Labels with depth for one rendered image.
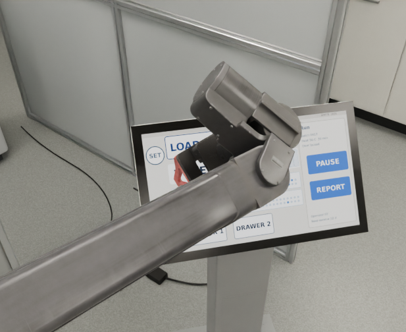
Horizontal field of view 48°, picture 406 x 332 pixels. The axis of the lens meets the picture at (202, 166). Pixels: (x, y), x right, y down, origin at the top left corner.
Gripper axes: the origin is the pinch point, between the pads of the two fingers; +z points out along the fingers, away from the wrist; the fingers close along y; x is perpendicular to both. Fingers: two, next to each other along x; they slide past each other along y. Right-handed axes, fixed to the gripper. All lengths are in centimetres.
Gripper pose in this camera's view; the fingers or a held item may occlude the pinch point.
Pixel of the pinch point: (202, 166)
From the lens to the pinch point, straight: 69.5
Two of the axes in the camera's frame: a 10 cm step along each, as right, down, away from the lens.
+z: -4.8, 2.4, 8.5
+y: -7.2, 4.5, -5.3
